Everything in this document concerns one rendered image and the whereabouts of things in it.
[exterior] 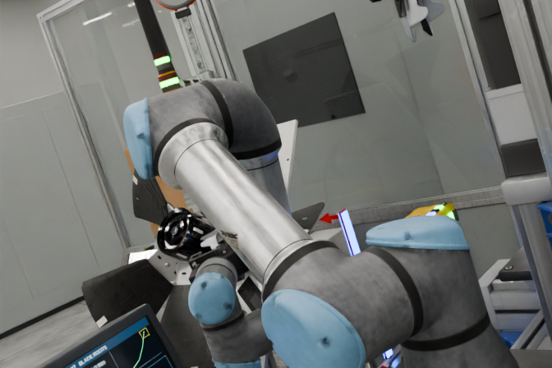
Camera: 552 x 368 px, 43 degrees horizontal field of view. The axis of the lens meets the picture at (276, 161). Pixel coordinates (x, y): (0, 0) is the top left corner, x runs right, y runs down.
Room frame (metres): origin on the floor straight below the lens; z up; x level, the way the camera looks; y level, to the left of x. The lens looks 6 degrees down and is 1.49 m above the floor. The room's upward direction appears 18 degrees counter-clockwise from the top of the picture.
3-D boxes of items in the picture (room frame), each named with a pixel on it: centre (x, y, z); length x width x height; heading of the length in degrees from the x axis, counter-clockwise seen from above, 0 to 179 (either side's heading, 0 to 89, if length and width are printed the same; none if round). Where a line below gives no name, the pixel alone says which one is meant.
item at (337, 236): (2.19, -0.03, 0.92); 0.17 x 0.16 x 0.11; 142
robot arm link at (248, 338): (1.16, 0.16, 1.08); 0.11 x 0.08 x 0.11; 117
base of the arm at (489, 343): (0.84, -0.13, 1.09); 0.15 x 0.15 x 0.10
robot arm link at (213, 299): (1.15, 0.17, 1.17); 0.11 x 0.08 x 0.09; 178
